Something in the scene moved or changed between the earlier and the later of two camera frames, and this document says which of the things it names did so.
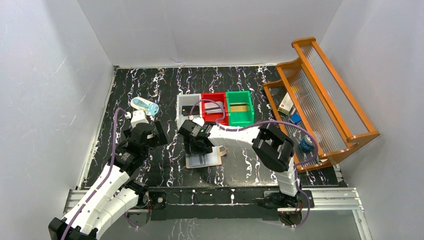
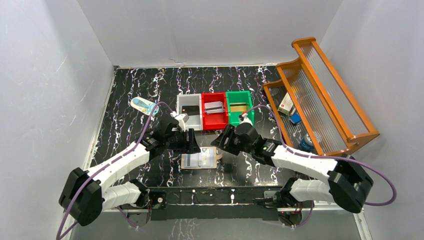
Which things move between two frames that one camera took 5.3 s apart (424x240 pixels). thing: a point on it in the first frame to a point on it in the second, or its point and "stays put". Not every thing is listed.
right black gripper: x=188 y=143 to x=228 y=132
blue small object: x=295 y=118 stays put
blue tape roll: x=306 y=143 stays put
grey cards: x=211 y=108 stays put
